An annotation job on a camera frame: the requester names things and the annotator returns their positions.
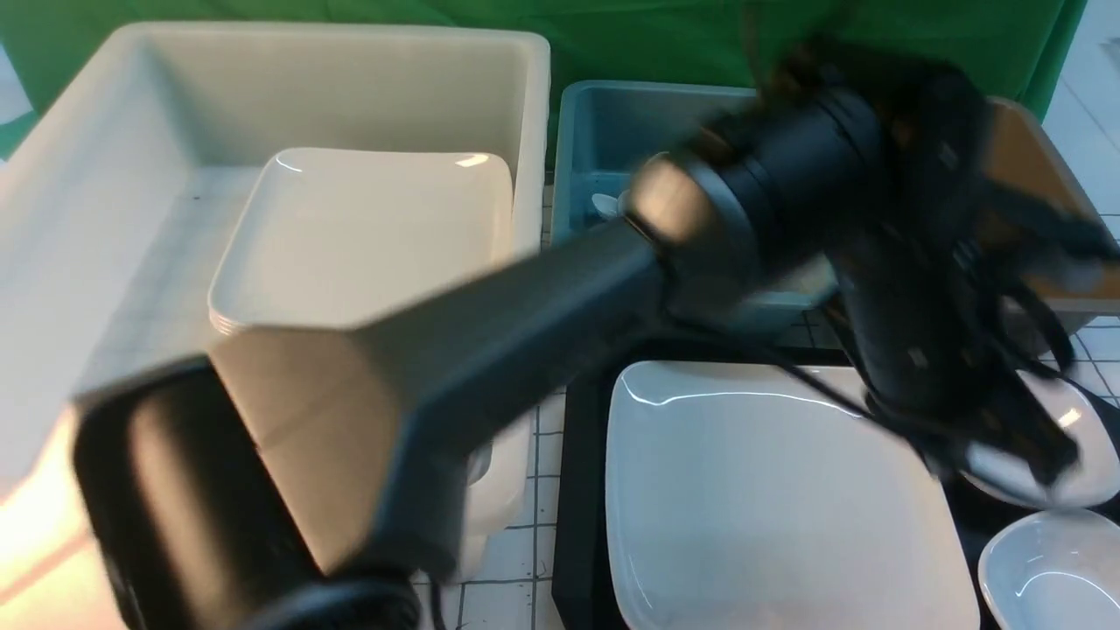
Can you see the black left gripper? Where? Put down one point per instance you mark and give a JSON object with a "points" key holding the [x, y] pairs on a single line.
{"points": [[940, 321]]}

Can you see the white bowl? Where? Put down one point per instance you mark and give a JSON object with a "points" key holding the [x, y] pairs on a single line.
{"points": [[1053, 570], [1091, 482]]}

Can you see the large white square plate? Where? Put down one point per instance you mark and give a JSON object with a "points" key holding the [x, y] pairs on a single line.
{"points": [[738, 498]]}

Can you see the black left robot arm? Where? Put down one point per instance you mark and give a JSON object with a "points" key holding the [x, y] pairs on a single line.
{"points": [[841, 224]]}

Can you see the brown plastic bin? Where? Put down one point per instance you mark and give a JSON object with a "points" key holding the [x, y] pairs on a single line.
{"points": [[1022, 156]]}

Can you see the white spoons in bin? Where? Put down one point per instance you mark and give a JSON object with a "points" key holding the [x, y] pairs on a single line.
{"points": [[608, 206]]}

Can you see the teal plastic bin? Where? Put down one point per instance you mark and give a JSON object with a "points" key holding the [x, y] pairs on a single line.
{"points": [[605, 128]]}

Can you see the stack of white plates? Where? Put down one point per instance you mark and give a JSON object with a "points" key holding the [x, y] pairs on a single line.
{"points": [[333, 237]]}

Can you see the large white plastic tub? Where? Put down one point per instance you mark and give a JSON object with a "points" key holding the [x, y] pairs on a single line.
{"points": [[91, 189]]}

